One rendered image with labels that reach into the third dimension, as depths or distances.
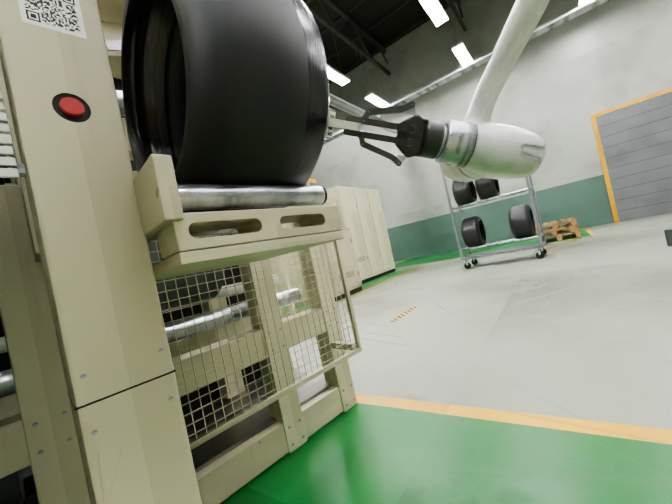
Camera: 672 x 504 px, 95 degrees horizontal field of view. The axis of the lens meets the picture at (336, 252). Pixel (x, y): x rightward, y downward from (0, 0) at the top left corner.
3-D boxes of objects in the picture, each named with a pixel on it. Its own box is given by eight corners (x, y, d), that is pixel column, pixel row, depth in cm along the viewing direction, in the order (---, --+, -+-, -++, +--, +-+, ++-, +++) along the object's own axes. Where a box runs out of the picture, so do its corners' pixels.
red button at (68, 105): (61, 114, 46) (57, 94, 46) (60, 119, 47) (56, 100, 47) (86, 117, 48) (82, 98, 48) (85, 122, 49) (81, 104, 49)
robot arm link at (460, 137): (467, 169, 62) (438, 164, 62) (452, 166, 70) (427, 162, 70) (481, 121, 59) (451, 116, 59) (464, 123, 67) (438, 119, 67)
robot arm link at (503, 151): (471, 169, 60) (447, 175, 73) (548, 182, 60) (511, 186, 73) (484, 111, 58) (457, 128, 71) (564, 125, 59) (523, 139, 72)
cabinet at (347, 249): (337, 301, 522) (321, 229, 523) (312, 303, 555) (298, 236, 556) (363, 289, 594) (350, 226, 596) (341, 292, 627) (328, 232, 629)
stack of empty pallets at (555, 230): (583, 236, 687) (578, 217, 688) (535, 244, 741) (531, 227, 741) (579, 233, 789) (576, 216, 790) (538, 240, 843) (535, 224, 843)
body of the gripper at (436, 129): (450, 118, 59) (403, 109, 59) (438, 163, 62) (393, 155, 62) (440, 120, 66) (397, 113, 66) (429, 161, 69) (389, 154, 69)
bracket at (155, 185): (164, 220, 43) (150, 152, 44) (114, 259, 72) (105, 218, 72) (189, 218, 46) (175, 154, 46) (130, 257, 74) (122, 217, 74)
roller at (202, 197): (167, 182, 48) (157, 184, 51) (170, 211, 48) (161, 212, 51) (328, 185, 72) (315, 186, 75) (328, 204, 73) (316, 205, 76)
